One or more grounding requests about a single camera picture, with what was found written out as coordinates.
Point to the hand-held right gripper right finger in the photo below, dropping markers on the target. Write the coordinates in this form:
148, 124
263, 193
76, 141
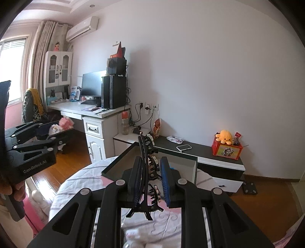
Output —
164, 178

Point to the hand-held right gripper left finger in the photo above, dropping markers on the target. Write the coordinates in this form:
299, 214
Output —
138, 181

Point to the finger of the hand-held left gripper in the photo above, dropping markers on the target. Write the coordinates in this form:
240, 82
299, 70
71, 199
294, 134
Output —
45, 127
47, 144

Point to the pink storage box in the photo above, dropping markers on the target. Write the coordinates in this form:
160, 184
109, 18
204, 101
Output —
116, 170

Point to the long black hair clip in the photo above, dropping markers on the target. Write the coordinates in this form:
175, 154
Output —
143, 152

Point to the person's left hand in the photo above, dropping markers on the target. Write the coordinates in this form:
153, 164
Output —
10, 190

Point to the chair draped with clothes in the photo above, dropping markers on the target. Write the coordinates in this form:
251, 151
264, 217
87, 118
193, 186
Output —
33, 105

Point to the white desk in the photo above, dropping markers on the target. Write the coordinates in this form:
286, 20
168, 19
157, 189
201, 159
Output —
71, 107

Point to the white smartphone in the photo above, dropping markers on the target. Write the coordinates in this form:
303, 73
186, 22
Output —
184, 147

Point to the crumpled printed wrapper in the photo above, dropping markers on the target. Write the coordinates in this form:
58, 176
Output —
174, 139

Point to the white striped quilted tablecloth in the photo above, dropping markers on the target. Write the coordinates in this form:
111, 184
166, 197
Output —
78, 171

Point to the blue white carton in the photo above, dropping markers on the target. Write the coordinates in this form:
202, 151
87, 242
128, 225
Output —
75, 93

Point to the black white low cabinet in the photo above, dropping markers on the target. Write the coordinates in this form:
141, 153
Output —
207, 157

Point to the dark hair dryer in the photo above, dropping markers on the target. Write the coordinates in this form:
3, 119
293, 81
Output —
137, 130

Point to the orange snack bag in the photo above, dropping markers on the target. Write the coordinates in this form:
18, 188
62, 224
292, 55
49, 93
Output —
157, 127

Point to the black keyboard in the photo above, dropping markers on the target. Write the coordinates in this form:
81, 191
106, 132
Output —
90, 102

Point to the orange cap bottle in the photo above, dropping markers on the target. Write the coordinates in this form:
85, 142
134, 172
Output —
125, 126

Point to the white hutch cabinet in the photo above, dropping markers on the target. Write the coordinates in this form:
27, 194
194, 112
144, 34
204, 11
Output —
53, 69

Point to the black computer monitor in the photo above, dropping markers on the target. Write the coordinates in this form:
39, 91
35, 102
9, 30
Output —
93, 83

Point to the red toy box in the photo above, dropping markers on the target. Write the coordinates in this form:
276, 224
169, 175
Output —
226, 151

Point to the beige curtain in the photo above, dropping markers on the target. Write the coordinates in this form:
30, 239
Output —
40, 59

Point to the window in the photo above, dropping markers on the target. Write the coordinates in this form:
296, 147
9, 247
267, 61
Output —
14, 66

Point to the yellow octopus plush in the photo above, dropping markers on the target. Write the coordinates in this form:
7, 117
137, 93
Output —
225, 136

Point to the black computer tower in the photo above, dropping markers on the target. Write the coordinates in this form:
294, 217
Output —
116, 91

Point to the pink doll figure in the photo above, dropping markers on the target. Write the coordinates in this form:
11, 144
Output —
56, 47

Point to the small red package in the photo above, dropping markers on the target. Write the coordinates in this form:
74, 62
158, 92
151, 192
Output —
237, 137

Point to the black bathroom scale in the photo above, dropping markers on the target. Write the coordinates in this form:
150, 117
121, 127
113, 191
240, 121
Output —
249, 188

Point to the white air conditioner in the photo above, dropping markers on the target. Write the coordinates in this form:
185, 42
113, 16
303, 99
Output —
81, 29

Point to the red triangular box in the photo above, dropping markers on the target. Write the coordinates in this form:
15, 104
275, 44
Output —
119, 51

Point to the pink bedding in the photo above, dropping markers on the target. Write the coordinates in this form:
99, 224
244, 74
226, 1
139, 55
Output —
293, 238

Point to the white wall outlet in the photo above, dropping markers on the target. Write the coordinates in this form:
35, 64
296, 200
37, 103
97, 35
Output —
149, 106

